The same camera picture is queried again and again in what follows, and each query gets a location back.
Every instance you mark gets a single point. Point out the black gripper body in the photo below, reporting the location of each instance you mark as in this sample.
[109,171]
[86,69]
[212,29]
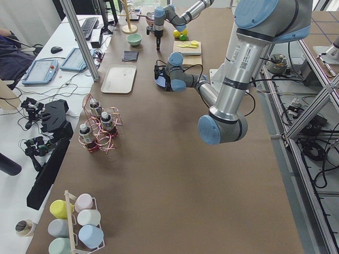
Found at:
[158,35]
[166,81]

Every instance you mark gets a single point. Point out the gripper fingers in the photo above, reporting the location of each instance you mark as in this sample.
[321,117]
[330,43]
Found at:
[158,41]

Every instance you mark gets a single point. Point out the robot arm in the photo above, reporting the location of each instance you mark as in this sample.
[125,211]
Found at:
[257,24]
[179,22]

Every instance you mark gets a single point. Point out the blue plate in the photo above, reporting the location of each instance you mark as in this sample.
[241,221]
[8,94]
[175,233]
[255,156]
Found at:
[163,83]

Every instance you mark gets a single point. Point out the pink bowl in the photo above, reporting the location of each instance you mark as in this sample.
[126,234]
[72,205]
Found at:
[150,18]

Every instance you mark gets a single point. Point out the yellow plastic knife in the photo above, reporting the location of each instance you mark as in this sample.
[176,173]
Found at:
[187,45]

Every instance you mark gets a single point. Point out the green ceramic bowl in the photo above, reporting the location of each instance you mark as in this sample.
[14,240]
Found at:
[134,39]

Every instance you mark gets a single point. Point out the green lime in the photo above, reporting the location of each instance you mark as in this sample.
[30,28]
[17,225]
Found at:
[183,37]

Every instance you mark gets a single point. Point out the wooden mug tree stand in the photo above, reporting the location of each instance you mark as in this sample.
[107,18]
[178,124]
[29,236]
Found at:
[129,28]

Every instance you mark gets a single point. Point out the grey folded cloth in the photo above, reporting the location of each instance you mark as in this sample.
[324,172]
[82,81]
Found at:
[130,56]

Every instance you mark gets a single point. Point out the wooden cutting board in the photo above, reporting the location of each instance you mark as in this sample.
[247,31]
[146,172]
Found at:
[191,56]

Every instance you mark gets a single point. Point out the cream rectangular tray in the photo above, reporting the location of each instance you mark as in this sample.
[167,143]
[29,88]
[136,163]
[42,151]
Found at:
[119,79]

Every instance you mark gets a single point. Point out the black keyboard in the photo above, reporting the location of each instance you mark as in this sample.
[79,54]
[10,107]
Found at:
[88,26]

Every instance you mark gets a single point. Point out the dark juice bottle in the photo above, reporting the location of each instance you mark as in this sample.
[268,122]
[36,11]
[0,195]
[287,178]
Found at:
[96,108]
[107,124]
[86,136]

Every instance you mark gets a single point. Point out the blue teach pendant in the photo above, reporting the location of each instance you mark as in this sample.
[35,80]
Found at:
[74,61]
[41,72]

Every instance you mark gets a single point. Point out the black computer mouse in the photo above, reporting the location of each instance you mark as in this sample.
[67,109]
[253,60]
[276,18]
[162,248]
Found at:
[56,49]

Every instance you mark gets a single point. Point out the pink cup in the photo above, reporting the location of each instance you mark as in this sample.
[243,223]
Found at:
[83,202]

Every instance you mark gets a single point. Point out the white cup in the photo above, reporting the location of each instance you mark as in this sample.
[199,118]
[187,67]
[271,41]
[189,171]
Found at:
[92,217]

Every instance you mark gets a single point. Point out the yellow cup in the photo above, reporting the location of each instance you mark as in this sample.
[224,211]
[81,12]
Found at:
[58,209]

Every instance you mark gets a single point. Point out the blue cup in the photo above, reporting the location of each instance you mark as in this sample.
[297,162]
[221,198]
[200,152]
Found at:
[91,236]

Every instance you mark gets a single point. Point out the grey cup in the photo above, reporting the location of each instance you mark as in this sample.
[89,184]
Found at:
[58,228]

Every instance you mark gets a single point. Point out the green cup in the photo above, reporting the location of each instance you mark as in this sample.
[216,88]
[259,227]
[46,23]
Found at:
[60,246]

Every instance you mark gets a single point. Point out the tape roll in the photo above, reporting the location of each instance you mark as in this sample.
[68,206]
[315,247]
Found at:
[25,228]

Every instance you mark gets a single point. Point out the copper wire bottle rack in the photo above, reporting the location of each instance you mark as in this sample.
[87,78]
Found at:
[104,140]

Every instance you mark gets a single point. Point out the aluminium frame post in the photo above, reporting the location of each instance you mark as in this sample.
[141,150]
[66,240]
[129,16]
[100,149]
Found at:
[76,28]

